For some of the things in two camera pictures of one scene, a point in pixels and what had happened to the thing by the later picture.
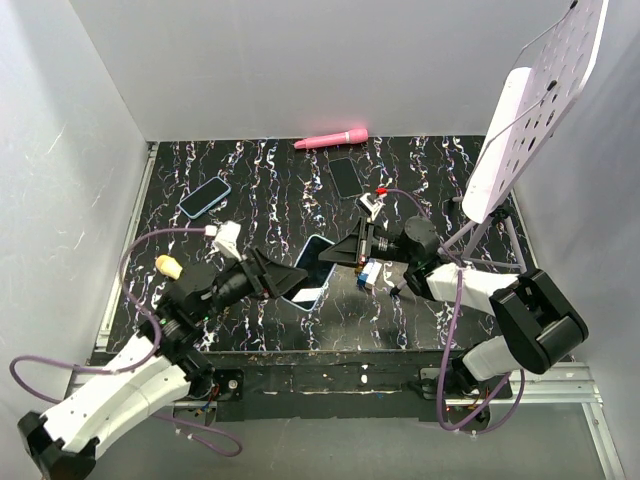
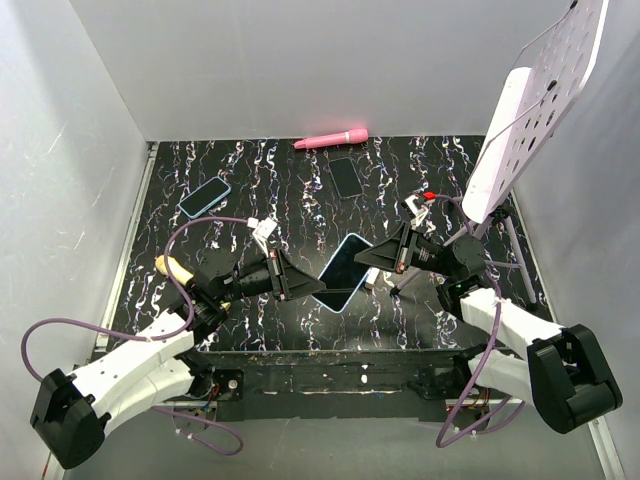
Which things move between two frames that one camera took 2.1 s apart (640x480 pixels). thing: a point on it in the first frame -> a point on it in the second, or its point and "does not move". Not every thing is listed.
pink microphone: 353,136 does not move
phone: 308,292 -> 344,275
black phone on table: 345,177 does not move
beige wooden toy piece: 168,266 does not move
